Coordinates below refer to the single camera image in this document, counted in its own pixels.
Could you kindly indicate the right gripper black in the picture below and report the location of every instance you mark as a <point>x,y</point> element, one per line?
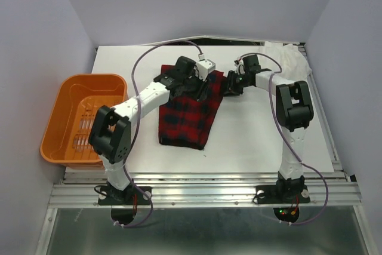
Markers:
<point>231,89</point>

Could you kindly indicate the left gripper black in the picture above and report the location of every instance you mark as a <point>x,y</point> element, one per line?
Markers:
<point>202,86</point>

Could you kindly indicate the red plaid skirt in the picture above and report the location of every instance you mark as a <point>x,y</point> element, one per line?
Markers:
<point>184,122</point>

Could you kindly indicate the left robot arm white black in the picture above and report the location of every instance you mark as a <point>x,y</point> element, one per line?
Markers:
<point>110,135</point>

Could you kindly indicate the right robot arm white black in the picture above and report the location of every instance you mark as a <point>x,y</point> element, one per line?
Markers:
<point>292,112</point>

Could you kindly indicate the white crumpled skirt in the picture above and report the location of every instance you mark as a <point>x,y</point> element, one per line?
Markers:
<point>294,65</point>

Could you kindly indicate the orange plastic basket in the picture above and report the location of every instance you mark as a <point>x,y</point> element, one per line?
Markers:
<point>65,141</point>

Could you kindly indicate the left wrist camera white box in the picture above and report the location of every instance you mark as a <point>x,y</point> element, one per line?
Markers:
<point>204,68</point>

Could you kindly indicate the aluminium right side rail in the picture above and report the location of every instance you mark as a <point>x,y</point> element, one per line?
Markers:
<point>319,149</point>

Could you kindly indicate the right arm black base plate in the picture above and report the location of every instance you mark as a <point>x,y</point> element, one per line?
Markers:
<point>268,194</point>

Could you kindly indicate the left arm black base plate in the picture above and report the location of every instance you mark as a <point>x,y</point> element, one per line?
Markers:
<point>109,196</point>

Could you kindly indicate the aluminium front rail frame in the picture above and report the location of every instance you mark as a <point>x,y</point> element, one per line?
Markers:
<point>200,190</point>

